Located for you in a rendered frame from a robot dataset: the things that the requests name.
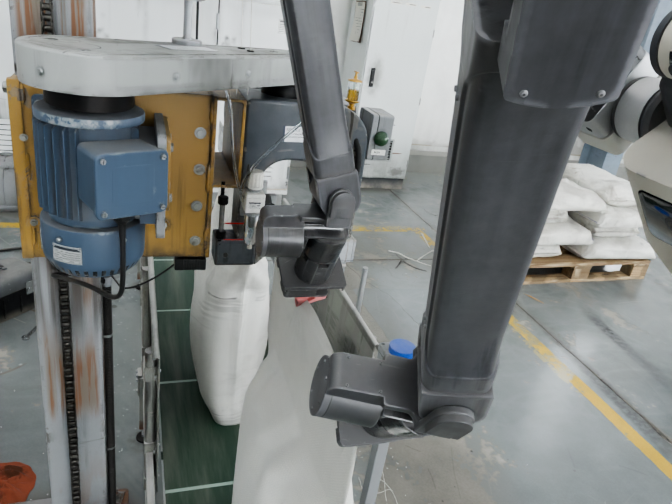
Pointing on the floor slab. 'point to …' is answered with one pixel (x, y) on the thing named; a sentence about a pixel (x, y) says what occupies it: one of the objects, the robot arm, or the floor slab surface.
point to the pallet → (580, 268)
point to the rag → (15, 482)
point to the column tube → (92, 487)
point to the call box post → (373, 473)
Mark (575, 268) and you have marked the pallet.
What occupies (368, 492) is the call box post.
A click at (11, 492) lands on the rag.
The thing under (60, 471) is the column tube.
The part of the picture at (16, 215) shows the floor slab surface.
